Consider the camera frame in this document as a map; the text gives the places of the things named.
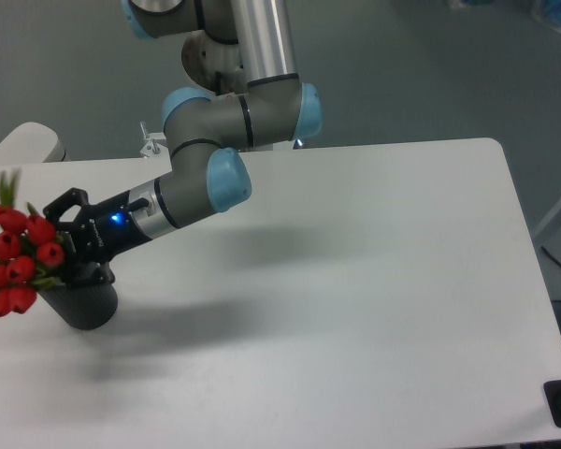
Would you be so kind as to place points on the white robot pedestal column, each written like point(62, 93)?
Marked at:
point(212, 65)

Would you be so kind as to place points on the white chair armrest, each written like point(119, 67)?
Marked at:
point(32, 143)

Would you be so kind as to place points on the black ribbed cylindrical vase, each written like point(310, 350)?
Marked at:
point(83, 308)

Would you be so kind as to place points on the red tulip bouquet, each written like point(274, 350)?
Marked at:
point(32, 253)

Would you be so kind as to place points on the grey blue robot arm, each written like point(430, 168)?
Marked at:
point(205, 135)

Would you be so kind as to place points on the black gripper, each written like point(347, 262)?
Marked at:
point(97, 232)

